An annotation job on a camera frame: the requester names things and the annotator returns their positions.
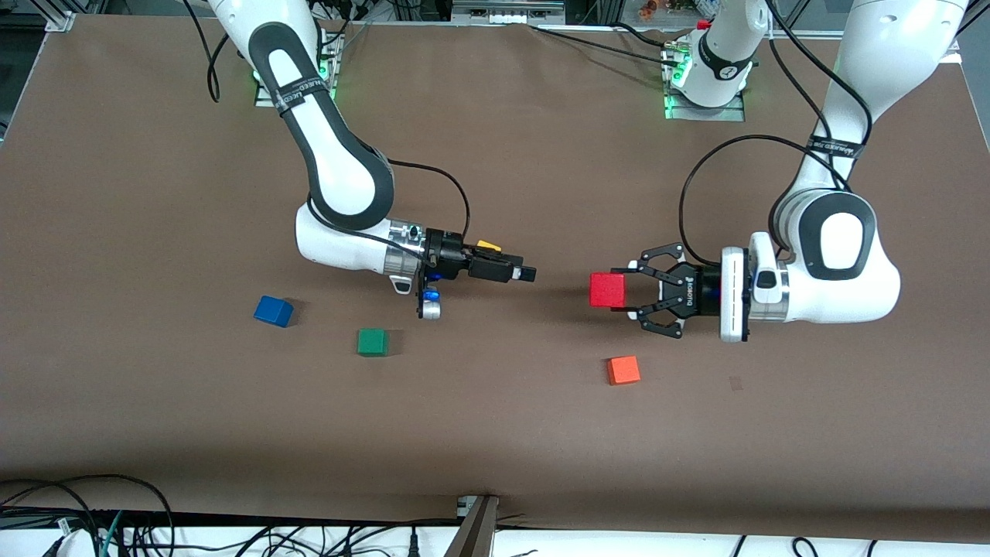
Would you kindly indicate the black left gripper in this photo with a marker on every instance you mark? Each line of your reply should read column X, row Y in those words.
column 691, row 291

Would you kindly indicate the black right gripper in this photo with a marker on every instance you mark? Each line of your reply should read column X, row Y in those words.
column 446, row 249

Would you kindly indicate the red wooden cube block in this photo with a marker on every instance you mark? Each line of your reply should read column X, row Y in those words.
column 607, row 290

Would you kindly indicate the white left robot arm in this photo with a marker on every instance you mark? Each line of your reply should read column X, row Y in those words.
column 843, row 255

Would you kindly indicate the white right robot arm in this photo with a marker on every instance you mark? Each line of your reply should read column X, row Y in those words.
column 340, row 170

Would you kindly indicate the yellow wooden cube block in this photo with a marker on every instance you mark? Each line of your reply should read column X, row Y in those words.
column 489, row 246

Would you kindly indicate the orange wooden cube block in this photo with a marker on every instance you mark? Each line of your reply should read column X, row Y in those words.
column 623, row 370

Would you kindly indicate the green wooden cube block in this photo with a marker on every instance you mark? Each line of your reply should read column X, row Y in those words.
column 372, row 342

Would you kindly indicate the blue wooden cube block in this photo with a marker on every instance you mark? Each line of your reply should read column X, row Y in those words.
column 271, row 311

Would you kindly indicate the grey power strip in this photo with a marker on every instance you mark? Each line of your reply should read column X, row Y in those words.
column 506, row 11

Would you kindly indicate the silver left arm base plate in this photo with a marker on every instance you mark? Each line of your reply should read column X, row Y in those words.
column 727, row 115

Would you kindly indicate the silver table edge bracket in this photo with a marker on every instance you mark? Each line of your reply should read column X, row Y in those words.
column 464, row 507

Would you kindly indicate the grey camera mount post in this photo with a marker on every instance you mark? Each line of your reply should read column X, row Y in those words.
column 476, row 534

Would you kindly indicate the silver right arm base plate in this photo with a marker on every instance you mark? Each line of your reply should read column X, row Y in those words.
column 332, row 70

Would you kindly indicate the aluminium frame profile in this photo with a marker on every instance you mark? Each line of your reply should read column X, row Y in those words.
column 60, row 21

